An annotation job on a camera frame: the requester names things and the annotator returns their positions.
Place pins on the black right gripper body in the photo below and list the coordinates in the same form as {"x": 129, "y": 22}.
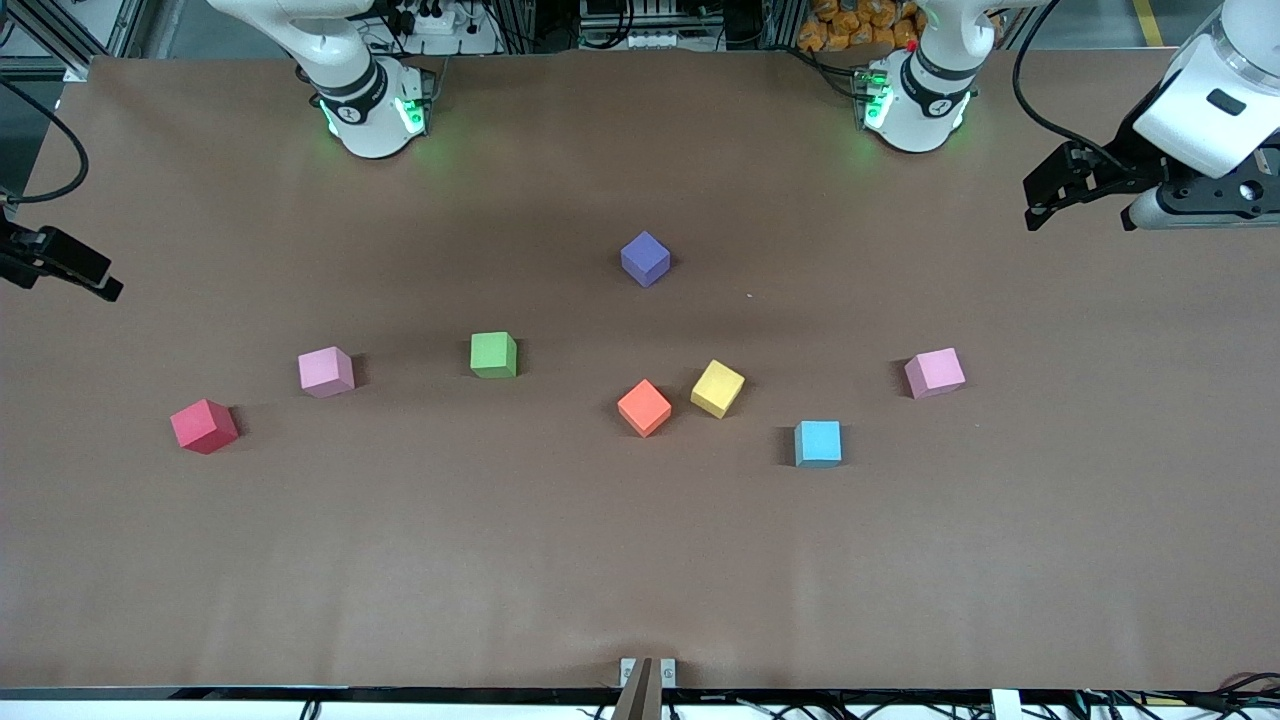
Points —
{"x": 20, "y": 251}

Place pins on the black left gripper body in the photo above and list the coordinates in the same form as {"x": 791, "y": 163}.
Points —
{"x": 1122, "y": 160}

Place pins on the red foam cube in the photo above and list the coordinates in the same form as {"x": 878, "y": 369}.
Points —
{"x": 203, "y": 427}

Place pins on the pink foam cube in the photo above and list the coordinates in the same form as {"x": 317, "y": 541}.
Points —
{"x": 935, "y": 372}
{"x": 325, "y": 371}

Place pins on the yellow foam cube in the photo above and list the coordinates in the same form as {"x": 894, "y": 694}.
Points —
{"x": 717, "y": 388}

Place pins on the green foam cube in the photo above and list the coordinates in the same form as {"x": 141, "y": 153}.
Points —
{"x": 493, "y": 355}

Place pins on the purple foam cube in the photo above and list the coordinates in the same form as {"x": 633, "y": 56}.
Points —
{"x": 645, "y": 258}

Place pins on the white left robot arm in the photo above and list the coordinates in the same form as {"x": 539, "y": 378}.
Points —
{"x": 925, "y": 95}

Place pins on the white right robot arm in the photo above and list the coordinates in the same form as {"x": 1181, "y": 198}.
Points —
{"x": 365, "y": 110}

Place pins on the orange bags pile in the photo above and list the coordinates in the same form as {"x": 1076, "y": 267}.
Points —
{"x": 850, "y": 25}

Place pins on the light blue foam cube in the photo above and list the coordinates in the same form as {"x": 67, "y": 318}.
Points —
{"x": 818, "y": 443}

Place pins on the brown paper table cover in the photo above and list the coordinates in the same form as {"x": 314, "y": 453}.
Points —
{"x": 400, "y": 560}

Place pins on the white power strip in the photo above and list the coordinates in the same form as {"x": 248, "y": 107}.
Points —
{"x": 435, "y": 18}

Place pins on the grey equipment rack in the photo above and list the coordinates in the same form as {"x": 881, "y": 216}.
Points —
{"x": 640, "y": 20}

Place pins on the orange foam cube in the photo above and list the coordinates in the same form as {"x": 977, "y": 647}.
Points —
{"x": 644, "y": 407}

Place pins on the white label tag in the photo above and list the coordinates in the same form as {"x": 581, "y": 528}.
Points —
{"x": 1006, "y": 705}

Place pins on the brown pointed strip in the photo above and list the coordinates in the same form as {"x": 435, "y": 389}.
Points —
{"x": 640, "y": 697}

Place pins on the aluminium frame profile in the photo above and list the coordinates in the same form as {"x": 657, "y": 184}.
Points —
{"x": 65, "y": 28}

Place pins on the small metal bracket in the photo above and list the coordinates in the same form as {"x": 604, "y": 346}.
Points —
{"x": 627, "y": 672}

